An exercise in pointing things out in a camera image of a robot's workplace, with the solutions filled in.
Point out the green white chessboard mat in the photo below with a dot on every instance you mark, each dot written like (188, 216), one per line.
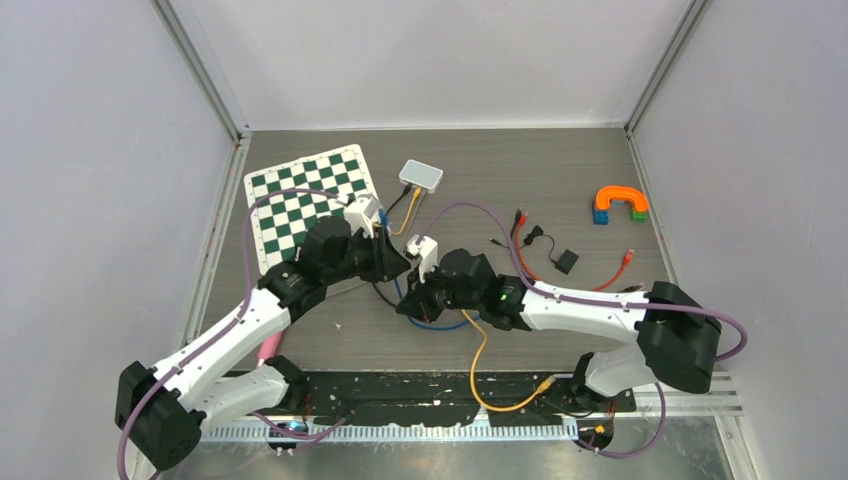
(280, 224)

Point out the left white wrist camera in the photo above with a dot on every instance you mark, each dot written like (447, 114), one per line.
(362, 215)

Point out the orange arch toy block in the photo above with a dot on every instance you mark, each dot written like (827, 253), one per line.
(613, 193)

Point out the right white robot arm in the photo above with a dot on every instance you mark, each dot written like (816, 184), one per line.
(664, 335)

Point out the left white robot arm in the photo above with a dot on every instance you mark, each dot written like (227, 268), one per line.
(164, 409)

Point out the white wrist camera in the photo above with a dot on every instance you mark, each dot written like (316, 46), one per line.
(425, 249)
(362, 215)

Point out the aluminium frame rail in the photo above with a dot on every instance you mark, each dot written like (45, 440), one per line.
(720, 401)

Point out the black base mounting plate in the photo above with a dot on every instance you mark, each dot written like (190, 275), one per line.
(431, 399)

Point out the pink marker pen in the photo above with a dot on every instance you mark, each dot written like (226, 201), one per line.
(269, 348)

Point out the black power adapter with cord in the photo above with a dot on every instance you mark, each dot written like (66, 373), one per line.
(564, 263)

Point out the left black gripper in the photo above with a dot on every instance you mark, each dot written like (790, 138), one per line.
(386, 262)

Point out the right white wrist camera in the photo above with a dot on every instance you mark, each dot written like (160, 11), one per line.
(425, 249)

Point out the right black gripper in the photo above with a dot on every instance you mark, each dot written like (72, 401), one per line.
(418, 302)

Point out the blue toy block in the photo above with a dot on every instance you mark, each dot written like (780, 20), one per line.
(600, 214)

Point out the white router box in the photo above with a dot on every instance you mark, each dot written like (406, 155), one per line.
(421, 175)

